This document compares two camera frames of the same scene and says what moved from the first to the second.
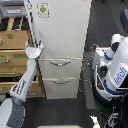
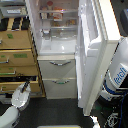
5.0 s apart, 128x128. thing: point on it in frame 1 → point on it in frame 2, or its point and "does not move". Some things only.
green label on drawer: x=10 y=35 does not move
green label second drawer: x=19 y=55 does not move
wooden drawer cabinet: x=14 y=34 does not move
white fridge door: x=61 y=26 → x=97 y=36
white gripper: x=32 y=51 → x=21 y=96
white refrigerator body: x=62 y=28 does not move
